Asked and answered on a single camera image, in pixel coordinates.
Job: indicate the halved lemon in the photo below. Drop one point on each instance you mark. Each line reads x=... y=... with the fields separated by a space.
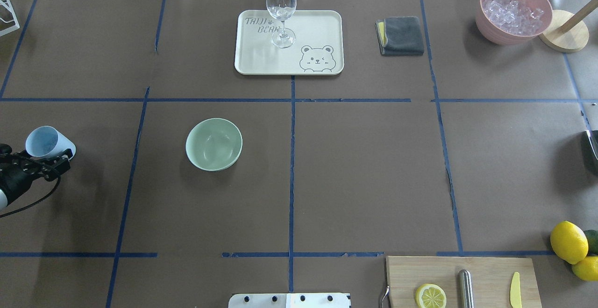
x=430 y=295

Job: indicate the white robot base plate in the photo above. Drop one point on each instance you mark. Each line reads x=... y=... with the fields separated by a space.
x=290 y=300

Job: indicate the wooden cutting board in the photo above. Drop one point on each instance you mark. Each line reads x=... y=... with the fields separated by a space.
x=491 y=279

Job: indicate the green lime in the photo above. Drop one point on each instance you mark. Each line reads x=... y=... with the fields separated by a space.
x=592 y=239

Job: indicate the yellow plastic knife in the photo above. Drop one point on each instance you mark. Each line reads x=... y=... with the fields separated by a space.
x=515 y=291

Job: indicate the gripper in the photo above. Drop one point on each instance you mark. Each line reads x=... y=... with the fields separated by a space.
x=19 y=177

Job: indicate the whole yellow lemon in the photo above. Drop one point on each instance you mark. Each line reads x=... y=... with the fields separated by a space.
x=569 y=242

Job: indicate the cream bear tray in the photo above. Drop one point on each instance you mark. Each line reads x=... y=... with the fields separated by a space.
x=318 y=48

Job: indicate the clear wine glass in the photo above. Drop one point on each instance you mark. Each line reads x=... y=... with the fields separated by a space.
x=282 y=10

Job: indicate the white wire cup rack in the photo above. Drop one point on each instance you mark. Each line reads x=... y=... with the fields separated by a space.
x=8 y=18

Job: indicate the pink bowl with ice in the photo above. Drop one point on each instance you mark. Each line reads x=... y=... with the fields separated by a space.
x=510 y=22

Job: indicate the light blue plastic cup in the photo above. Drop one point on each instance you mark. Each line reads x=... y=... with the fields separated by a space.
x=48 y=142

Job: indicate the grey folded cloth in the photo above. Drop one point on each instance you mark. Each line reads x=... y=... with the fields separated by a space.
x=400 y=36

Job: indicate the green bowl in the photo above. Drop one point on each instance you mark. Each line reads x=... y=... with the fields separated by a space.
x=214 y=144

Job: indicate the wooden round stand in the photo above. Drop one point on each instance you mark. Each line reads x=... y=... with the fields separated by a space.
x=567 y=32

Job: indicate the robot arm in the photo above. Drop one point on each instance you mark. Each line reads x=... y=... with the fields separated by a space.
x=57 y=179

